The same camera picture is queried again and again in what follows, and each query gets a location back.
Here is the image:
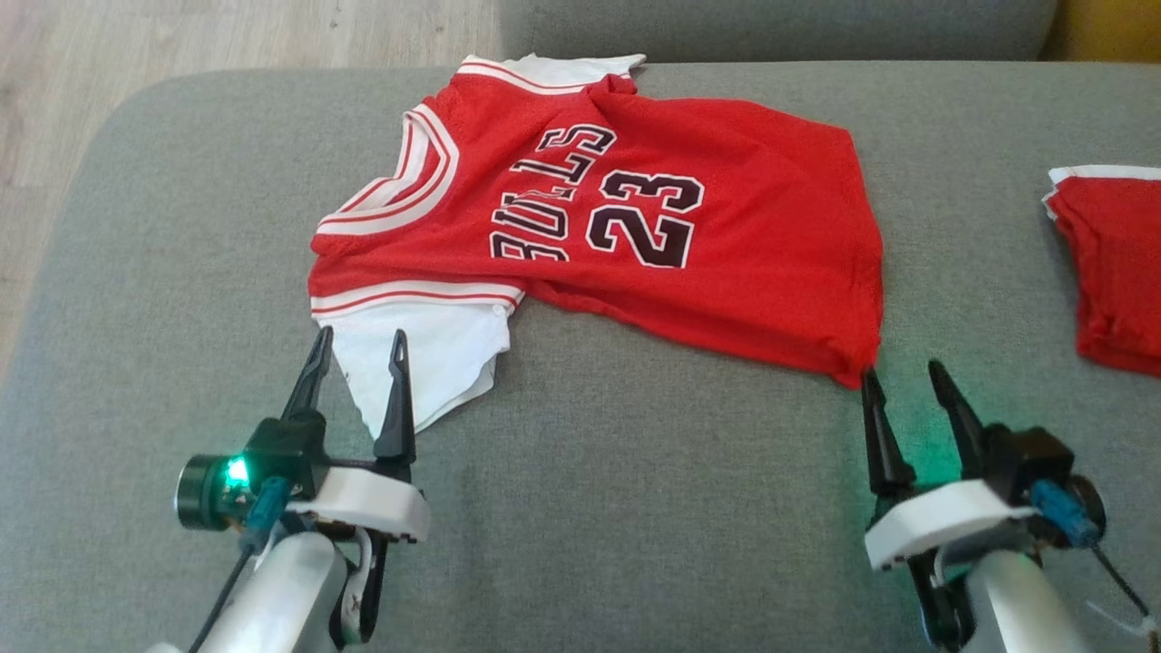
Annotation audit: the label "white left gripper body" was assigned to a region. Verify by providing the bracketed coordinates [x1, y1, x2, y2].
[288, 458, 431, 543]

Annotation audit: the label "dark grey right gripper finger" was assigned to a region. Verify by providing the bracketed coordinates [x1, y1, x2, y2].
[927, 360, 991, 479]
[860, 369, 917, 498]

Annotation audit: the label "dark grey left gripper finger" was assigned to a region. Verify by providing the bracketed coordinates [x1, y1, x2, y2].
[373, 330, 418, 465]
[281, 326, 335, 423]

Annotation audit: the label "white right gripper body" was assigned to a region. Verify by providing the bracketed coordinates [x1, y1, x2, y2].
[863, 477, 1041, 572]

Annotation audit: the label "red Bulls 23 shorts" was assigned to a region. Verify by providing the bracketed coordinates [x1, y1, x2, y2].
[1043, 165, 1161, 378]

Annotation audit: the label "red Bulls 23 jersey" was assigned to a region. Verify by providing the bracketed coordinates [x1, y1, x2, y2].
[308, 53, 885, 438]

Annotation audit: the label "large grey sofa seat cushion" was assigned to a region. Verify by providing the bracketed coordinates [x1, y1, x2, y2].
[0, 62, 1161, 653]

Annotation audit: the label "large yellow sofa back cushion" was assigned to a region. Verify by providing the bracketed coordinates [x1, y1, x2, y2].
[1043, 0, 1161, 63]

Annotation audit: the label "grey sofa back cushion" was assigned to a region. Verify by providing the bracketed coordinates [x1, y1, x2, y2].
[497, 0, 1060, 63]

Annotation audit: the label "teal plug black camera cable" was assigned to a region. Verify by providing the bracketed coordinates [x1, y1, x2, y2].
[1029, 481, 1161, 636]
[186, 476, 296, 653]

